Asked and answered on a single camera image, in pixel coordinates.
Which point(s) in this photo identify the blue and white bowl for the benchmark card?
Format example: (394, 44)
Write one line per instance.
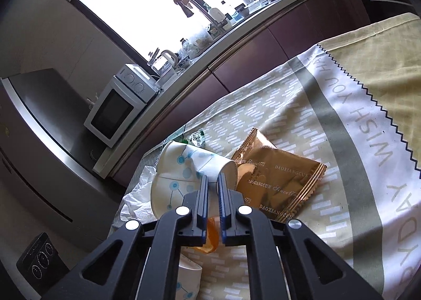
(184, 61)

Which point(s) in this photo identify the black device with dials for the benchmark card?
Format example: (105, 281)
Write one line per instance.
(36, 260)

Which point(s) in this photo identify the metal kitchen faucet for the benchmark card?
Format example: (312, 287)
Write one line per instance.
(200, 7)

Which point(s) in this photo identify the orange plastic wrapper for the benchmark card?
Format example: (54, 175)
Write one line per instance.
(212, 234)

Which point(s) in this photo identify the green and clear plastic wrapper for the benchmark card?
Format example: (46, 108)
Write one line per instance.
(196, 138)

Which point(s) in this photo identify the white blue-patterned paper cup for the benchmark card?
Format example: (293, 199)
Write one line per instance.
(187, 280)
(184, 168)

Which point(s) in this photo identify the kitchen counter with purple cabinets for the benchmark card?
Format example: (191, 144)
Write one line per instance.
(250, 46)

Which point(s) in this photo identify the white tissue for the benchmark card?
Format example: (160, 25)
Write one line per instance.
(138, 204)

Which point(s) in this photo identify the kitchen window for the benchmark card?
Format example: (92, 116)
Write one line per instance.
(138, 0)

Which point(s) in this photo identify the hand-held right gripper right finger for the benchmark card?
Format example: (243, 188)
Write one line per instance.
(223, 201)

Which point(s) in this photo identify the gold foil snack wrapper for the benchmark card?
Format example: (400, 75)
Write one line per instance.
(283, 181)

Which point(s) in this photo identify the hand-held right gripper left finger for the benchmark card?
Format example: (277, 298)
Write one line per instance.
(204, 201)

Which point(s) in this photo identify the white microwave oven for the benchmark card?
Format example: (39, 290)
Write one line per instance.
(111, 112)

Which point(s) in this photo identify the printed tablecloth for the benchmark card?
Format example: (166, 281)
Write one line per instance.
(296, 106)

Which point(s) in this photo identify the stainless steel refrigerator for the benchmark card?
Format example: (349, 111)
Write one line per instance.
(39, 142)

